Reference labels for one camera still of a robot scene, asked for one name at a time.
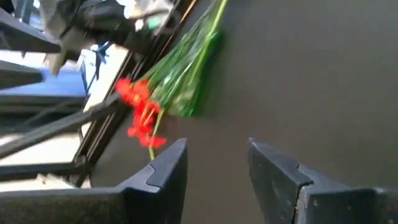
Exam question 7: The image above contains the small red blossom spray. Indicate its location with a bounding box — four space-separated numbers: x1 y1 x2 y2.
114 77 168 161

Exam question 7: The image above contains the black frame bar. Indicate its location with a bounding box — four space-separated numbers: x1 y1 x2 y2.
0 92 123 160

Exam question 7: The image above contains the blue cable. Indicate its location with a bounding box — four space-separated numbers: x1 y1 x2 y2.
79 42 111 94

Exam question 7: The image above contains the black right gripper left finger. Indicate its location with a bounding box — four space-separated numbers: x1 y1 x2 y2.
0 138 189 224

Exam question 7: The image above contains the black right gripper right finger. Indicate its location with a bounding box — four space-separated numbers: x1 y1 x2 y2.
248 138 398 224

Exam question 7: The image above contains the green glass vase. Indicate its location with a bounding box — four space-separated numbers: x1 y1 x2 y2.
141 0 229 118

